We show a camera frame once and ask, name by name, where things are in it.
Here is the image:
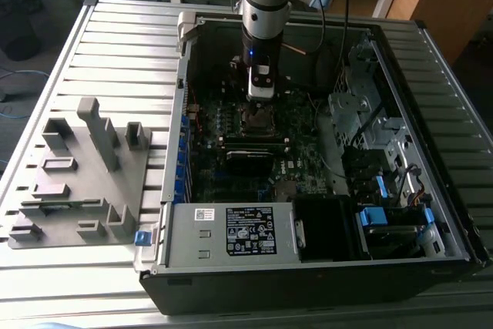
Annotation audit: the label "silver CPU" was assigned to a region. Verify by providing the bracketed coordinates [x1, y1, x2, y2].
[250, 109, 273, 129]

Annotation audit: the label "CPU socket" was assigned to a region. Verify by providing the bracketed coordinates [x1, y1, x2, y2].
[238, 102, 280, 138]

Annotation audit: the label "black RAM slot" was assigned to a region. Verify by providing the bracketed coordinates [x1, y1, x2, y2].
[225, 141, 289, 152]
[224, 133, 284, 143]

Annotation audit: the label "silver metal disk bay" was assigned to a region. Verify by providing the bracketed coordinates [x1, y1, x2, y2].
[327, 34, 417, 176]

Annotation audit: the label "black graphics card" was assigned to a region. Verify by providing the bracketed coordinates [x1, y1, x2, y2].
[225, 149, 277, 180]

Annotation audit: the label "green motherboard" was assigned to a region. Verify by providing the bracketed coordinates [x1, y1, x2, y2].
[186, 89, 347, 205]

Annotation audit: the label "square chipset heatsink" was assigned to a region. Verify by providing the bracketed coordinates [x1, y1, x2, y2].
[275, 180, 297, 199]

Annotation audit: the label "wooden cabinet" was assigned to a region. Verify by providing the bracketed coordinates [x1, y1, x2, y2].
[387, 0, 493, 65]

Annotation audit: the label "blue disk carrier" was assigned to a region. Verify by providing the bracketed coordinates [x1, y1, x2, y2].
[356, 206, 388, 227]

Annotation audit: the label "silver power supply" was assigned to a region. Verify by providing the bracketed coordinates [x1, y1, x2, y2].
[165, 201, 301, 268]

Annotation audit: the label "grey parts rack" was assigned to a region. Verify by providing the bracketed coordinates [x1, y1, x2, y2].
[6, 96, 154, 250]

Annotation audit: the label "black hard disk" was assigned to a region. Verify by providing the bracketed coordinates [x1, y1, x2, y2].
[364, 224, 421, 259]

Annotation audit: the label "green RAM stick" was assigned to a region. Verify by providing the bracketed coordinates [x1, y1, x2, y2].
[40, 200, 103, 213]

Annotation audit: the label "black PC case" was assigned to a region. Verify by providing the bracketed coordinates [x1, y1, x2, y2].
[132, 11, 492, 317]

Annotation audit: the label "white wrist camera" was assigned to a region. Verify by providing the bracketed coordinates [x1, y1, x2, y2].
[247, 65, 277, 102]

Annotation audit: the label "black looped wire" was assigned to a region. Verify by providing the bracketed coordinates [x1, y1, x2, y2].
[313, 41, 347, 93]

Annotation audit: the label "grey case handle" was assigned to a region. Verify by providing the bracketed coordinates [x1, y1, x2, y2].
[176, 12, 197, 52]

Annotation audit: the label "multicoloured power wires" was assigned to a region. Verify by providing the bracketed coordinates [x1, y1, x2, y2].
[408, 188, 431, 207]

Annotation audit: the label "blue floor cable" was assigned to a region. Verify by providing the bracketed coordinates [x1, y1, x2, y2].
[0, 69, 51, 120]

